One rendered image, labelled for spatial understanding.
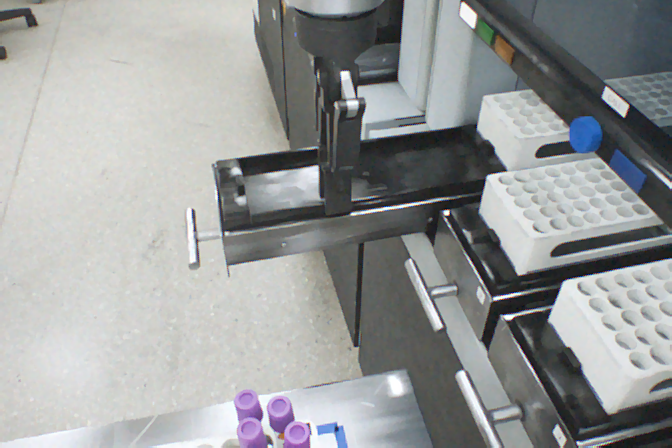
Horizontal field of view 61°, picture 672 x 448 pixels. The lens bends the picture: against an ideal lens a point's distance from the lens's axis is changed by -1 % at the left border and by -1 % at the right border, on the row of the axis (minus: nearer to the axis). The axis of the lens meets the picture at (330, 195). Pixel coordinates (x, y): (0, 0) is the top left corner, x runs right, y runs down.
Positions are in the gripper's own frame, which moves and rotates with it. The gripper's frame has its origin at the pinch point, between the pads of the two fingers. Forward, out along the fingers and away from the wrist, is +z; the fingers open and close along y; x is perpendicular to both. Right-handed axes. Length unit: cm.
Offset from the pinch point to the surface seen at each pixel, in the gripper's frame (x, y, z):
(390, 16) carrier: -19.5, 39.1, -0.9
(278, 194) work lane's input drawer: 6.0, 3.6, 4.0
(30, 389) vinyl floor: 65, 40, 84
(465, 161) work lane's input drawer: -18.3, 4.3, 4.0
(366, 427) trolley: 4.4, -27.6, 2.5
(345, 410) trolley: 5.6, -25.8, 2.5
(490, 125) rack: -21.8, 5.8, 0.0
